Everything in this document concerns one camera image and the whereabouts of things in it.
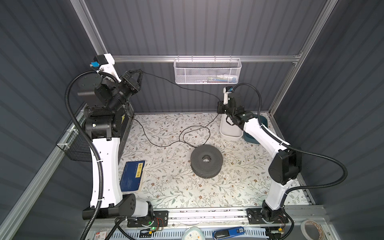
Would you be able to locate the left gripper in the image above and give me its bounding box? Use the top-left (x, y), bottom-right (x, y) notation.
top-left (107, 68), bottom-right (141, 116)

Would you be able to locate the black cable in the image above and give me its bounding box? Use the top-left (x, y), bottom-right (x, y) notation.
top-left (131, 70), bottom-right (224, 148)

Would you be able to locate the grey perforated cable spool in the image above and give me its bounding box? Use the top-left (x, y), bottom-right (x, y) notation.
top-left (191, 145), bottom-right (224, 179)

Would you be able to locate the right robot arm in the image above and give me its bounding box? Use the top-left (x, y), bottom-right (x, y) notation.
top-left (217, 86), bottom-right (348, 224)

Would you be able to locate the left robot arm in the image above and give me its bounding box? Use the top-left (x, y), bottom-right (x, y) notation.
top-left (65, 70), bottom-right (155, 240)

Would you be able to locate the white plastic bin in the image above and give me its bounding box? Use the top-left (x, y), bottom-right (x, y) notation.
top-left (220, 114), bottom-right (243, 141)

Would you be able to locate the teal plastic bin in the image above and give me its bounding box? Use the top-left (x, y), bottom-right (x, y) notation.
top-left (243, 117), bottom-right (273, 146)

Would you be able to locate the floral table mat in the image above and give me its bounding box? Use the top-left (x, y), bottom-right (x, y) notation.
top-left (118, 112), bottom-right (316, 210)

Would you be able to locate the blue book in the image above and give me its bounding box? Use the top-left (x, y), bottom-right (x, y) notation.
top-left (120, 161), bottom-right (146, 192)

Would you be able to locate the blue utility tool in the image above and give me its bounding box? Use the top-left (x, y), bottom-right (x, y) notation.
top-left (213, 227), bottom-right (245, 240)

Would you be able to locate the white round device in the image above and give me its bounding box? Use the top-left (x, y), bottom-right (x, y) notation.
top-left (182, 227), bottom-right (206, 240)

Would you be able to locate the tape roll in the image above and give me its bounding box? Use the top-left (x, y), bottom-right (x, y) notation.
top-left (300, 220), bottom-right (326, 240)

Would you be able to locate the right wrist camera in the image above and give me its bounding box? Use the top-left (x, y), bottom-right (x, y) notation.
top-left (223, 86), bottom-right (233, 105)

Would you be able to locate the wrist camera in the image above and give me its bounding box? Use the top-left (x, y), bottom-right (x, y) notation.
top-left (90, 53), bottom-right (121, 82)
top-left (223, 86), bottom-right (233, 105)

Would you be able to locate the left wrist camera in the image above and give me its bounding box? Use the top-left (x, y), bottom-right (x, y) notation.
top-left (90, 53), bottom-right (121, 82)

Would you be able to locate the white wire wall basket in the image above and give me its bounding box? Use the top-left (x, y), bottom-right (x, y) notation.
top-left (173, 57), bottom-right (242, 85)

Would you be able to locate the black wire wall basket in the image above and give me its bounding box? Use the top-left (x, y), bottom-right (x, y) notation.
top-left (57, 105), bottom-right (135, 163)

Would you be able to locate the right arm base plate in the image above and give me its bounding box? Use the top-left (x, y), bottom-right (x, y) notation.
top-left (246, 208), bottom-right (289, 225)

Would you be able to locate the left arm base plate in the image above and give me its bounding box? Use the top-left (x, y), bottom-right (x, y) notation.
top-left (127, 211), bottom-right (169, 228)

